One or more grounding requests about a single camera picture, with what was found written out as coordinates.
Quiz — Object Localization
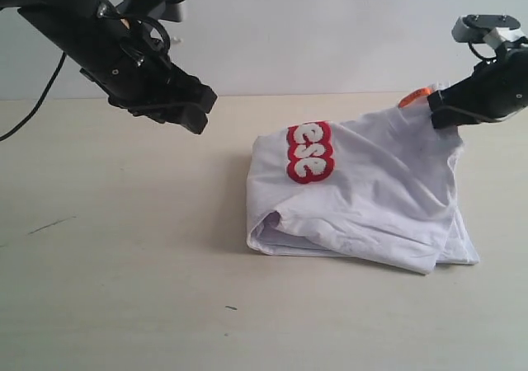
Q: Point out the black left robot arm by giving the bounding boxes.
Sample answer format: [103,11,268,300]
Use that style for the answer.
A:
[1,0,217,134]

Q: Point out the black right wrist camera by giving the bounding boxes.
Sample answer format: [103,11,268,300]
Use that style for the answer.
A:
[451,14,526,49]

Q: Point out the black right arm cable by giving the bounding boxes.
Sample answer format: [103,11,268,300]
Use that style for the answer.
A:
[468,40,502,65]

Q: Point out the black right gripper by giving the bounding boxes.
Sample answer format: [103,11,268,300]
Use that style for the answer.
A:
[427,47,527,129]

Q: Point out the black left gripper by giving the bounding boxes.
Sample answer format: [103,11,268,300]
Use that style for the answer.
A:
[80,40,218,134]

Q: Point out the white t-shirt red lettering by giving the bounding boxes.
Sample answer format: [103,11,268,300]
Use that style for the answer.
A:
[246,86,480,275]

